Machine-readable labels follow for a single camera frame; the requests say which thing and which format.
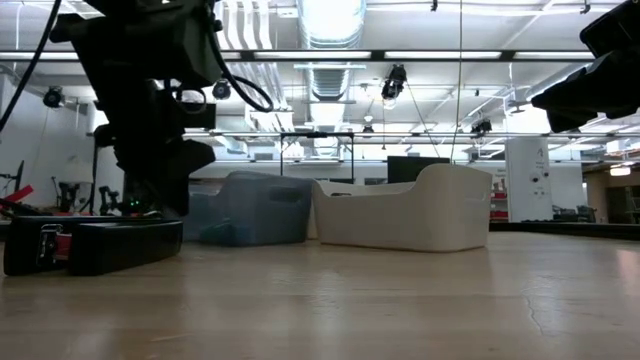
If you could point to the white pillar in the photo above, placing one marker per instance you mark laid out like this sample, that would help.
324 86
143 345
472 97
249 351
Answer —
527 180

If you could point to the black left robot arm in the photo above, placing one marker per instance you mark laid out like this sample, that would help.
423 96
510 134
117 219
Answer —
140 40

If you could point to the white plastic storage bin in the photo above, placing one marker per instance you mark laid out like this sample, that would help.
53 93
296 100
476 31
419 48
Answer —
313 227
440 210

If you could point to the black monitor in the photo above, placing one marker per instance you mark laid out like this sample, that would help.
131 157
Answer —
410 167

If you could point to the black hanging spotlight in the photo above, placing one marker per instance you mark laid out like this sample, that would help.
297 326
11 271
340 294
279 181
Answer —
395 80
481 127
221 90

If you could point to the black overhead light bar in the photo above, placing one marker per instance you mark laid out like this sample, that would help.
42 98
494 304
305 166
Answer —
377 55

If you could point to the translucent grey storage bin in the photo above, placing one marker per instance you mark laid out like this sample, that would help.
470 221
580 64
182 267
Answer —
260 215

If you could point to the black tray with items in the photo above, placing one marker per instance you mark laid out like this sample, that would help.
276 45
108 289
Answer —
22 245

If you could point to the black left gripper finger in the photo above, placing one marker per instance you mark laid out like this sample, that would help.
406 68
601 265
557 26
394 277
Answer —
137 175
187 170

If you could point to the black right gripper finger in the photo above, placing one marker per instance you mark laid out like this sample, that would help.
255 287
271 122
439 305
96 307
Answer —
580 111
580 90

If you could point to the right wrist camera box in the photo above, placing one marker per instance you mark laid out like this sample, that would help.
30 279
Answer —
617 30

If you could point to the glowing ceiling lamp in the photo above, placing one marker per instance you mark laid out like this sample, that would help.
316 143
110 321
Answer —
620 171

